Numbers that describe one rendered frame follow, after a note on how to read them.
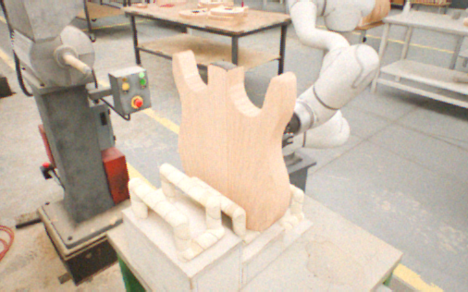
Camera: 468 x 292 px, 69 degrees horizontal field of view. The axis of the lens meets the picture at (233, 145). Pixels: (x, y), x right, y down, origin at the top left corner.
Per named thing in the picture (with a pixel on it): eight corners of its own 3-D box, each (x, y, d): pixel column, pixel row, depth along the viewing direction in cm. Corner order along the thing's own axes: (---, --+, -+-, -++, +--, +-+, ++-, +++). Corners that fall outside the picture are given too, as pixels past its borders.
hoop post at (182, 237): (173, 256, 71) (169, 223, 66) (186, 248, 73) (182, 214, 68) (183, 265, 69) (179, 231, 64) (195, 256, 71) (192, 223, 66)
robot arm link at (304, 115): (286, 125, 104) (274, 131, 100) (289, 97, 99) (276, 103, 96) (312, 135, 98) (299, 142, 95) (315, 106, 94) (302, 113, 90)
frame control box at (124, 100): (95, 115, 183) (84, 67, 170) (131, 103, 196) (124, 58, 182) (116, 130, 168) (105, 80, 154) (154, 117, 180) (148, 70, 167)
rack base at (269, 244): (175, 232, 100) (172, 208, 96) (215, 205, 110) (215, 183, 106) (242, 289, 84) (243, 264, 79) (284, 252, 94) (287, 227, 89)
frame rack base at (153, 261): (129, 261, 92) (118, 212, 83) (175, 231, 101) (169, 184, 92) (195, 330, 75) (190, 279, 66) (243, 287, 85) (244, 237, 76)
